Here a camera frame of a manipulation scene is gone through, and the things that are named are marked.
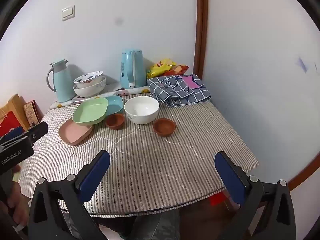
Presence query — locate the striped quilted table cover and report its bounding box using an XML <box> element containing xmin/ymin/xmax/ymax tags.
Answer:
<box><xmin>15</xmin><ymin>94</ymin><xmax>259</xmax><ymax>217</ymax></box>

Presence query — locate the red paper bag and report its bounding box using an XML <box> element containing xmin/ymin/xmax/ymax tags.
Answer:
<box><xmin>0</xmin><ymin>110</ymin><xmax>24</xmax><ymax>137</ymax></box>

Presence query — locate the patterned brown box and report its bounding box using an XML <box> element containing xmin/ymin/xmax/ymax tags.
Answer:
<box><xmin>24</xmin><ymin>100</ymin><xmax>40</xmax><ymax>127</ymax></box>

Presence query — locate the rolled fruit print sheet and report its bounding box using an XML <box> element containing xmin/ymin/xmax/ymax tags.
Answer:
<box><xmin>49</xmin><ymin>86</ymin><xmax>152</xmax><ymax>110</ymax></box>

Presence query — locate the yellow chip bag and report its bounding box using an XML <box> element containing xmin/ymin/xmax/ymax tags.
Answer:
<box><xmin>146</xmin><ymin>58</ymin><xmax>177</xmax><ymax>78</ymax></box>

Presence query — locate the green square plate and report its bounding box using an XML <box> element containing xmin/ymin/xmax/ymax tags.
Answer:
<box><xmin>72</xmin><ymin>97</ymin><xmax>109</xmax><ymax>125</ymax></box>

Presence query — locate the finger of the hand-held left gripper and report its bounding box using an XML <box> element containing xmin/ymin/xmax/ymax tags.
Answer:
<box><xmin>25</xmin><ymin>121</ymin><xmax>49</xmax><ymax>143</ymax></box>
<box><xmin>0</xmin><ymin>126</ymin><xmax>28</xmax><ymax>148</ymax></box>

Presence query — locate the brown wooden door frame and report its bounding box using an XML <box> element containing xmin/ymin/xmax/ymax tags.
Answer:
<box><xmin>194</xmin><ymin>0</ymin><xmax>209</xmax><ymax>79</ymax></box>

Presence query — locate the white light switch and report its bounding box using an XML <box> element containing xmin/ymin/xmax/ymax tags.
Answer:
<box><xmin>62</xmin><ymin>4</ymin><xmax>75</xmax><ymax>21</ymax></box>

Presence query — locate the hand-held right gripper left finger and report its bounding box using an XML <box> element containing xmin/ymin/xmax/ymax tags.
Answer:
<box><xmin>28</xmin><ymin>150</ymin><xmax>111</xmax><ymax>240</ymax></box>

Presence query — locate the blue square plate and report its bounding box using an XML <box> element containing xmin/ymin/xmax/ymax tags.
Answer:
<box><xmin>101</xmin><ymin>95</ymin><xmax>124</xmax><ymax>115</ymax></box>

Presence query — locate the grey checked cloth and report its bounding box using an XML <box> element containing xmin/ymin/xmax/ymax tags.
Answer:
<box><xmin>146</xmin><ymin>74</ymin><xmax>212</xmax><ymax>108</ymax></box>

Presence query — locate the person's left hand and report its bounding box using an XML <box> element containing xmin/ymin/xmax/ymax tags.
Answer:
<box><xmin>0</xmin><ymin>180</ymin><xmax>30</xmax><ymax>233</ymax></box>

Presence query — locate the pink square plate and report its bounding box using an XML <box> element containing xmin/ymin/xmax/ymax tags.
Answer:
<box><xmin>58</xmin><ymin>119</ymin><xmax>94</xmax><ymax>146</ymax></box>

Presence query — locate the blue patterned porcelain bowl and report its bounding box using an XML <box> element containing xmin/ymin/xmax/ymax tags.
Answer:
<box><xmin>73</xmin><ymin>71</ymin><xmax>104</xmax><ymax>88</ymax></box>

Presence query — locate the brown wooden baseboard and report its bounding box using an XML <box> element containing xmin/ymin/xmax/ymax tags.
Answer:
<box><xmin>287</xmin><ymin>150</ymin><xmax>320</xmax><ymax>193</ymax></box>

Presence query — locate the red snack bag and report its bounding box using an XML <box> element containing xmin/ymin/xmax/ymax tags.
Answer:
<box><xmin>164</xmin><ymin>64</ymin><xmax>190</xmax><ymax>77</ymax></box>

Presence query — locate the small brown bowl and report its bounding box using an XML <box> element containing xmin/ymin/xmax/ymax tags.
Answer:
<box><xmin>153</xmin><ymin>118</ymin><xmax>176</xmax><ymax>137</ymax></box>
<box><xmin>105</xmin><ymin>113</ymin><xmax>125</xmax><ymax>130</ymax></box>

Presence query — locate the light blue thermos jug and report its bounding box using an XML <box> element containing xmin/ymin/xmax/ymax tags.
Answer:
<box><xmin>46</xmin><ymin>59</ymin><xmax>77</xmax><ymax>103</ymax></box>

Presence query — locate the light blue tissue pack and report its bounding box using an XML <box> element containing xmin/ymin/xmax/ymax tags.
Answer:
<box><xmin>120</xmin><ymin>50</ymin><xmax>147</xmax><ymax>89</ymax></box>

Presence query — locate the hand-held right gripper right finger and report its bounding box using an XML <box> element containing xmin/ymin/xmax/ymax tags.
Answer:
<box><xmin>214</xmin><ymin>151</ymin><xmax>297</xmax><ymax>240</ymax></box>

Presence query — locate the large white serving bowl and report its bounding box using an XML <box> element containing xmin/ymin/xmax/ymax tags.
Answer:
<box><xmin>73</xmin><ymin>77</ymin><xmax>106</xmax><ymax>98</ymax></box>

